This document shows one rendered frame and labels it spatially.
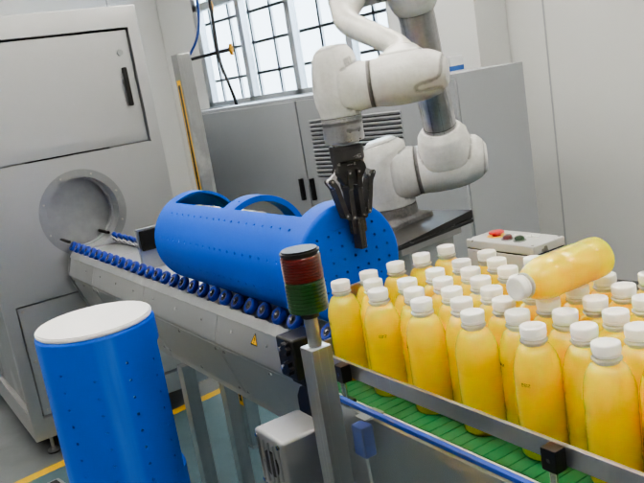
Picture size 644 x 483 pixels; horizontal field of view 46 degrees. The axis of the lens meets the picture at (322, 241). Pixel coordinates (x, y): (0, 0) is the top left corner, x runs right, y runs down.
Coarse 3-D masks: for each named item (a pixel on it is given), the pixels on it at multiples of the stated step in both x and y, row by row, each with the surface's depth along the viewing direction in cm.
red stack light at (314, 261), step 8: (312, 256) 115; (320, 256) 117; (288, 264) 115; (296, 264) 114; (304, 264) 114; (312, 264) 115; (320, 264) 116; (288, 272) 115; (296, 272) 115; (304, 272) 115; (312, 272) 115; (320, 272) 116; (288, 280) 116; (296, 280) 115; (304, 280) 115; (312, 280) 115
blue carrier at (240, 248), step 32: (192, 192) 237; (160, 224) 234; (192, 224) 214; (224, 224) 198; (256, 224) 185; (288, 224) 173; (320, 224) 167; (384, 224) 177; (160, 256) 238; (192, 256) 214; (224, 256) 195; (256, 256) 181; (352, 256) 172; (384, 256) 177; (224, 288) 214; (256, 288) 187
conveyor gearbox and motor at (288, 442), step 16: (288, 416) 153; (304, 416) 152; (256, 432) 150; (272, 432) 147; (288, 432) 146; (304, 432) 145; (272, 448) 145; (288, 448) 142; (304, 448) 144; (272, 464) 147; (288, 464) 143; (304, 464) 145; (320, 464) 147; (272, 480) 149; (288, 480) 143; (304, 480) 145; (320, 480) 147
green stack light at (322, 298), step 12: (288, 288) 116; (300, 288) 115; (312, 288) 115; (324, 288) 117; (288, 300) 117; (300, 300) 116; (312, 300) 116; (324, 300) 117; (300, 312) 116; (312, 312) 116
